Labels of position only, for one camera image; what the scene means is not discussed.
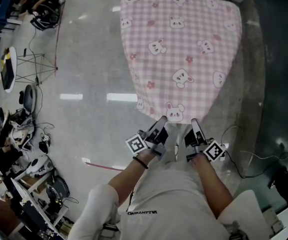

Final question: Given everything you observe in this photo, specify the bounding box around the white headset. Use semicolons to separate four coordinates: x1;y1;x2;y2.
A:
29;154;54;177

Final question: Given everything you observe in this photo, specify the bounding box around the pink stick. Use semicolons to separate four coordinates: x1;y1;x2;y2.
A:
85;160;123;172

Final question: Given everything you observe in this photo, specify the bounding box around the person's white shirt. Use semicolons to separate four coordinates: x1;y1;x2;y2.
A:
67;156;270;240

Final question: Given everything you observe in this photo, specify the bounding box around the person's left forearm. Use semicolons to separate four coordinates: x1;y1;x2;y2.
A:
107;149;157;193

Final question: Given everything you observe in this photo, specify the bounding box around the pink checked bunny tablecloth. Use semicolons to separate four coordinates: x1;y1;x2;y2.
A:
120;0;242;125

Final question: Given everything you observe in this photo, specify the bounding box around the black wristband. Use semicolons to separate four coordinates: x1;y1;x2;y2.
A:
132;156;149;170

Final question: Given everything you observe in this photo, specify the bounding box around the black power cable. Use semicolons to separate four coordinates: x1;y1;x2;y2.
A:
220;125;288;179

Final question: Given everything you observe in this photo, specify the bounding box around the round white side table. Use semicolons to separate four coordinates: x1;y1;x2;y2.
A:
0;46;18;94

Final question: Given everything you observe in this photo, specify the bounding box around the black bag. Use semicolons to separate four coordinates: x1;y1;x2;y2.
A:
268;165;288;216

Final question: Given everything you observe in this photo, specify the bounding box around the black backpack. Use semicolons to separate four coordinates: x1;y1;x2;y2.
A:
30;8;60;32

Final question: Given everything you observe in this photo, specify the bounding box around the metal folding stand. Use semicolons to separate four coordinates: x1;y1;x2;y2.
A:
15;51;59;85

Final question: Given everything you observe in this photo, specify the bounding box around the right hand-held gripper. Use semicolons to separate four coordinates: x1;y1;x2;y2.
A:
184;118;226;163

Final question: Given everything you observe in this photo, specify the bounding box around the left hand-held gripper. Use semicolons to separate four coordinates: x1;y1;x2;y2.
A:
125;115;169;162

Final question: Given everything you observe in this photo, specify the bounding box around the person's right forearm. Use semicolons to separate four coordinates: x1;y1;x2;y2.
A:
191;154;234;203

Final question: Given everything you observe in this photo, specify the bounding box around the black flat box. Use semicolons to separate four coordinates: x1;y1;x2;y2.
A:
0;58;16;90

